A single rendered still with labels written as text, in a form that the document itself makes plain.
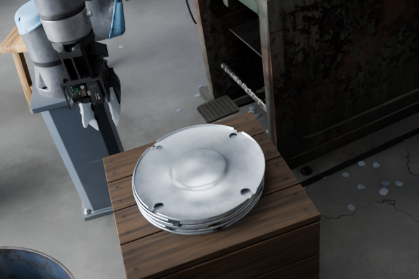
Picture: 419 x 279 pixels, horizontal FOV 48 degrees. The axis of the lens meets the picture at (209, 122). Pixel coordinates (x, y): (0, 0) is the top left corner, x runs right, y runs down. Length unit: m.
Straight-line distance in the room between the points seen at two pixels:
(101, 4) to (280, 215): 0.64
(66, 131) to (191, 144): 0.40
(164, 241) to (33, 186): 0.88
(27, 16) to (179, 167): 0.51
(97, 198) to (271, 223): 0.70
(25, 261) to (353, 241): 0.85
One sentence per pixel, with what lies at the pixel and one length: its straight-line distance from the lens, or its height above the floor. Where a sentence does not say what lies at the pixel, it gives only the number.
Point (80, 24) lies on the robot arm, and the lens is 0.79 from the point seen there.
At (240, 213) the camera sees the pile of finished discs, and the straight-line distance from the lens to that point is 0.97.
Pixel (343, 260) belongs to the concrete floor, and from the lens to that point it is 1.35.
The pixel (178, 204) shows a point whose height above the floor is 0.39.
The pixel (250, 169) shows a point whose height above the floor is 0.39.
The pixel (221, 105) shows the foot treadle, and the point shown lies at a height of 0.16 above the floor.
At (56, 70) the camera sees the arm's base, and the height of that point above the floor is 0.52.
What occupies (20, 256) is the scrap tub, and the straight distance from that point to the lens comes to 0.92.
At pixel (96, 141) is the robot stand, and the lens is 1.36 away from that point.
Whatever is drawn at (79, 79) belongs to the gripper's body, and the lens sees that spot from 0.81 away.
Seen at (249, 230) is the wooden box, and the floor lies 0.35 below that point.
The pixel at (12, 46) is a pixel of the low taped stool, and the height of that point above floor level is 0.33.
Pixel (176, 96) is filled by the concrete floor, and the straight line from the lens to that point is 1.95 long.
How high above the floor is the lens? 1.11
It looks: 38 degrees down
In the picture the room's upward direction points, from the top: 10 degrees counter-clockwise
